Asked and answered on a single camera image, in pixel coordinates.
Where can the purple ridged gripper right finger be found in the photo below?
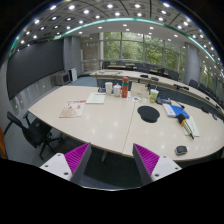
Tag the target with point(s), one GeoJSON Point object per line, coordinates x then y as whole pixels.
{"type": "Point", "coordinates": [151, 166]}

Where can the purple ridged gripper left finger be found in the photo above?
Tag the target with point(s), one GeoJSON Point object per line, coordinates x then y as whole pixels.
{"type": "Point", "coordinates": [69, 166]}

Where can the dark grey computer mouse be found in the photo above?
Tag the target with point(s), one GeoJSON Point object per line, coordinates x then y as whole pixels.
{"type": "Point", "coordinates": [181, 150]}

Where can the black round mouse pad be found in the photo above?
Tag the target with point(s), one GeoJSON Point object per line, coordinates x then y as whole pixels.
{"type": "Point", "coordinates": [148, 114]}

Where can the black office chair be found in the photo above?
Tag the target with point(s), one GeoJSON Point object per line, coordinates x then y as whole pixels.
{"type": "Point", "coordinates": [36, 133]}

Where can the red white magazine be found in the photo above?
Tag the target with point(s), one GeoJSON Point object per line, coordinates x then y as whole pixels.
{"type": "Point", "coordinates": [73, 108]}

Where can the white open notebook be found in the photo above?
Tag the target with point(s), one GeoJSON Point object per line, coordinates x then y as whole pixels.
{"type": "Point", "coordinates": [193, 127]}

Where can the white booklet by folder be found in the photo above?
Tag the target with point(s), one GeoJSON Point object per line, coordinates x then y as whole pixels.
{"type": "Point", "coordinates": [169, 110]}

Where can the green white paper cup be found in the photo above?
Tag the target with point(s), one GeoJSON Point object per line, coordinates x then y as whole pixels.
{"type": "Point", "coordinates": [153, 95]}

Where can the white paper document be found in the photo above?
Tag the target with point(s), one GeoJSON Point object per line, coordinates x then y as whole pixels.
{"type": "Point", "coordinates": [96, 98]}

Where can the beige paper bag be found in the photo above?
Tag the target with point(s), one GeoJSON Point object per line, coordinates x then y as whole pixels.
{"type": "Point", "coordinates": [139, 90]}

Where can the long curved back table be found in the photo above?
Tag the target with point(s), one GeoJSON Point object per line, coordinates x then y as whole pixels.
{"type": "Point", "coordinates": [157, 81]}

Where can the white lidded mug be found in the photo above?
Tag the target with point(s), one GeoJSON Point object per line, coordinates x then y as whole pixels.
{"type": "Point", "coordinates": [117, 90]}

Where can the grey box appliance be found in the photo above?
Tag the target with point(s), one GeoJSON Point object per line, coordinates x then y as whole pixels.
{"type": "Point", "coordinates": [62, 79]}

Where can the red water bottle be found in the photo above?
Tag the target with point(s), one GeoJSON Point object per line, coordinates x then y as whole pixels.
{"type": "Point", "coordinates": [125, 84]}

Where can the large dark projection screen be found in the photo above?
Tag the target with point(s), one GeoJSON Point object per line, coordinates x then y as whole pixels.
{"type": "Point", "coordinates": [32, 64]}

